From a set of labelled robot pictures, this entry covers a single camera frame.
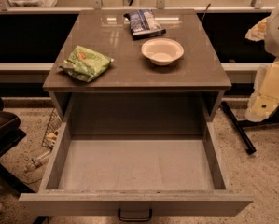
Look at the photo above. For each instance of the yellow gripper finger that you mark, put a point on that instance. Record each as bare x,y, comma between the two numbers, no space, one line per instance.
257,32

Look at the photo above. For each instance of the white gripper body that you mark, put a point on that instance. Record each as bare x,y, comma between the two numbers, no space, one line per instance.
277,34

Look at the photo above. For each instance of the green jalapeno chip bag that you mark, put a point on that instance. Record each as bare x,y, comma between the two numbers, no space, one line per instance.
85,64

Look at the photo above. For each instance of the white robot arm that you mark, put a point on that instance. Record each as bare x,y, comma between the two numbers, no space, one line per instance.
271,38

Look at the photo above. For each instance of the blue chip bag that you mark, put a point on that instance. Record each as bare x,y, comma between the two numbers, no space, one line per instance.
143,24

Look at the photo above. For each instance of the grey cabinet with glossy top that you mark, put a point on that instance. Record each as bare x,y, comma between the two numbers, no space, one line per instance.
108,32

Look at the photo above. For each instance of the open grey top drawer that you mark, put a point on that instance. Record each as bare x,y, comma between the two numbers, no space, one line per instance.
172,177

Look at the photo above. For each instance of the black metal stand leg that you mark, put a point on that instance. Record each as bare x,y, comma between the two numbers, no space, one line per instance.
250,149

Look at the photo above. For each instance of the white paper bowl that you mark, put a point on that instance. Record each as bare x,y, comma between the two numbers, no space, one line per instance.
162,51

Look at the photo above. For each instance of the clear plastic bottle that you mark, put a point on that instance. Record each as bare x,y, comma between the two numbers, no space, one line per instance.
37,162

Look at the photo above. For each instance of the black chair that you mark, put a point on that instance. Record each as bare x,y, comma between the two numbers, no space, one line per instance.
10,136

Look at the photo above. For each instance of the black drawer handle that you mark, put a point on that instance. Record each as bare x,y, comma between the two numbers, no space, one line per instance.
125,216

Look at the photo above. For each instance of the wire mesh basket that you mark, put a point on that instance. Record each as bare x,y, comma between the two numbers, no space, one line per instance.
52,130

